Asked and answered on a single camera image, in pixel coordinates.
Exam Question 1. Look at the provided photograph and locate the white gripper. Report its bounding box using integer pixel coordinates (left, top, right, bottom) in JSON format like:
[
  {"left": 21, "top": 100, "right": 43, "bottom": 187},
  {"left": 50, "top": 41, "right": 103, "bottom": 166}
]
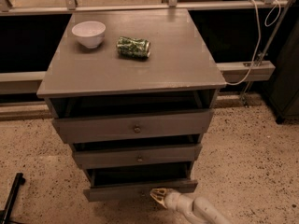
[{"left": 149, "top": 188, "right": 189, "bottom": 213}]

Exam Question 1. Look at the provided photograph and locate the grey bottom drawer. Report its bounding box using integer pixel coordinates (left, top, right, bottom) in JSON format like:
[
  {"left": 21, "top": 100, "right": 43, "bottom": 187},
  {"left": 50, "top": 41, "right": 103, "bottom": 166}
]
[{"left": 83, "top": 161, "right": 198, "bottom": 202}]

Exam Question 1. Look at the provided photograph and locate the grey drawer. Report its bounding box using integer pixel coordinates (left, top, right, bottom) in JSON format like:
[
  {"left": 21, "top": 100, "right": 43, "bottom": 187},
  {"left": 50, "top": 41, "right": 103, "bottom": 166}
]
[
  {"left": 83, "top": 161, "right": 198, "bottom": 202},
  {"left": 52, "top": 109, "right": 213, "bottom": 144},
  {"left": 73, "top": 144, "right": 202, "bottom": 169}
]

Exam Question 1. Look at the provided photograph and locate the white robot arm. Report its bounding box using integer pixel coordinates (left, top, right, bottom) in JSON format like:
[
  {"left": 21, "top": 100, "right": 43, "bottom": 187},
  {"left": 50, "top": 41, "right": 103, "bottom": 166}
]
[{"left": 150, "top": 188, "right": 232, "bottom": 224}]

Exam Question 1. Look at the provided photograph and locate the grey middle drawer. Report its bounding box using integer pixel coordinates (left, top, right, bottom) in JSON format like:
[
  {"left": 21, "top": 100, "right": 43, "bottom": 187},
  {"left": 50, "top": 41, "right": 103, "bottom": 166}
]
[{"left": 73, "top": 144, "right": 202, "bottom": 169}]

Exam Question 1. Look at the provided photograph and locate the grey top drawer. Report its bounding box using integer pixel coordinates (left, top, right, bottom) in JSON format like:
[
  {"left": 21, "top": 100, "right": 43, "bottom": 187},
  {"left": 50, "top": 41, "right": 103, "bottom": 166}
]
[{"left": 52, "top": 109, "right": 213, "bottom": 144}]

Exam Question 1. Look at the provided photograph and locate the grey wooden drawer cabinet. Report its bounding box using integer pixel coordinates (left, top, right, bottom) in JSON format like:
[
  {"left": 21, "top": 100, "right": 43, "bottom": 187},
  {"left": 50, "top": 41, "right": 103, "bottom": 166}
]
[{"left": 36, "top": 7, "right": 227, "bottom": 185}]

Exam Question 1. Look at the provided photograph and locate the diagonal metal strut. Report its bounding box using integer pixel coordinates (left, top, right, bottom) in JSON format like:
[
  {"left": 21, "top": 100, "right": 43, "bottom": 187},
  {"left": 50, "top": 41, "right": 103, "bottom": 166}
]
[{"left": 238, "top": 0, "right": 299, "bottom": 108}]

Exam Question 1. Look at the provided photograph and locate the crushed green soda can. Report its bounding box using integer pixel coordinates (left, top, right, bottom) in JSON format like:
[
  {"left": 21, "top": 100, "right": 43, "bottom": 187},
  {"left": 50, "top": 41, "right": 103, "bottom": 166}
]
[{"left": 116, "top": 36, "right": 150, "bottom": 59}]

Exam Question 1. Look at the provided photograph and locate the black metal bar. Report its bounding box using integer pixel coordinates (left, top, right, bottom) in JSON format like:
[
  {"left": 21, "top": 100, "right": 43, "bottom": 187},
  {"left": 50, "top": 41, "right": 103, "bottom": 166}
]
[{"left": 0, "top": 173, "right": 25, "bottom": 224}]

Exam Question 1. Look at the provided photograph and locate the dark cabinet at right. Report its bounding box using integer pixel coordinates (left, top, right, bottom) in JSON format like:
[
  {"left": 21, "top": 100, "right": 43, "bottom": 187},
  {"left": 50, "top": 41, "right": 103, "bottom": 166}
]
[{"left": 262, "top": 18, "right": 299, "bottom": 124}]

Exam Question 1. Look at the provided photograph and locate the white ceramic bowl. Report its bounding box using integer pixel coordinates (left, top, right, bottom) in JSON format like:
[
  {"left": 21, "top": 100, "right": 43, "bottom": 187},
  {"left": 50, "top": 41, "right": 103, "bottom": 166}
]
[{"left": 72, "top": 21, "right": 106, "bottom": 49}]

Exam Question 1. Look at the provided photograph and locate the grey metal frame rail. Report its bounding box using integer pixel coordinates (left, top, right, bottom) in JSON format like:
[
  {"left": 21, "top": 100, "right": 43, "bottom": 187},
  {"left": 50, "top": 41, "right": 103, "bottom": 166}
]
[{"left": 0, "top": 61, "right": 275, "bottom": 95}]

